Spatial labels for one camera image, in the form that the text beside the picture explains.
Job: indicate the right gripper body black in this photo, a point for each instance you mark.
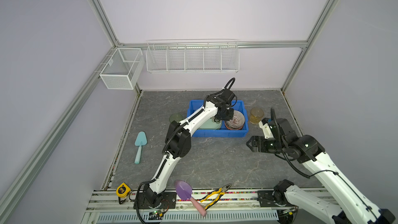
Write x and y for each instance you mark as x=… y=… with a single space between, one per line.
x=271 y=146

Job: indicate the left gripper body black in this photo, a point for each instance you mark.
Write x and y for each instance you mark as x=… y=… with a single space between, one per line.
x=227 y=115

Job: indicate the pink striped ribbed bowl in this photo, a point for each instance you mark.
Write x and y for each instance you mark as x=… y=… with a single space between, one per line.
x=237 y=121

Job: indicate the mint green plate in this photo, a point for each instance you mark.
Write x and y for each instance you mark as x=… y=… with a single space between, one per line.
x=211 y=124

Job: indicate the amber glass cup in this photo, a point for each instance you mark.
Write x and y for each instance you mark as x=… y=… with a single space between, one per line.
x=256 y=115

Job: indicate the green glass cup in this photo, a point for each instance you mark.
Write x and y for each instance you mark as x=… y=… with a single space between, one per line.
x=175 y=117

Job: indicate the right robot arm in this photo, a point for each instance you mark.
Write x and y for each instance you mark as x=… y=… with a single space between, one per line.
x=308 y=158

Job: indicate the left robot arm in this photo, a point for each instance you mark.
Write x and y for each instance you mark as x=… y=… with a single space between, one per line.
x=178 y=144

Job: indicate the blue plastic bin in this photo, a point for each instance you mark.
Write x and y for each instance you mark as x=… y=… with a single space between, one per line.
x=223 y=132

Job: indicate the yellow black pliers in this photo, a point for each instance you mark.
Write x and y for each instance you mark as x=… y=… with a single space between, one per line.
x=215 y=195

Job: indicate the teal spatula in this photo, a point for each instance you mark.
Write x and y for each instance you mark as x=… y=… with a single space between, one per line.
x=141 y=140

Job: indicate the small white mesh basket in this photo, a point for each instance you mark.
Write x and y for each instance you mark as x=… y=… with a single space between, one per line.
x=123 y=68

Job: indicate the green circuit board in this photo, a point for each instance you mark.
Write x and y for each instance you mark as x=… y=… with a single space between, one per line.
x=155 y=216

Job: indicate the yellow tape measure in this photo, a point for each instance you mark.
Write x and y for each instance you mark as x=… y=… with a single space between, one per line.
x=123 y=191

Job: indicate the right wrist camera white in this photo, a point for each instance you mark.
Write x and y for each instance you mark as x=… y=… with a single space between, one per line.
x=267 y=131

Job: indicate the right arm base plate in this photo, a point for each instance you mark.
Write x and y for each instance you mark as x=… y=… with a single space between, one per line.
x=270 y=198

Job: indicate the long white wire basket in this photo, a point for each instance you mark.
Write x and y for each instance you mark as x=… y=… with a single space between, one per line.
x=193 y=56

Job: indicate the white vented cable duct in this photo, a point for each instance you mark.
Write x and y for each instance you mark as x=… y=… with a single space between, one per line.
x=175 y=217

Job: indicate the purple scoop pink handle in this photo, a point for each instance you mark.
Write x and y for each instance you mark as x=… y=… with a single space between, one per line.
x=184 y=191

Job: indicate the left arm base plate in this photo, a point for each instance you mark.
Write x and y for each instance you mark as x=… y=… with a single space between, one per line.
x=150 y=201

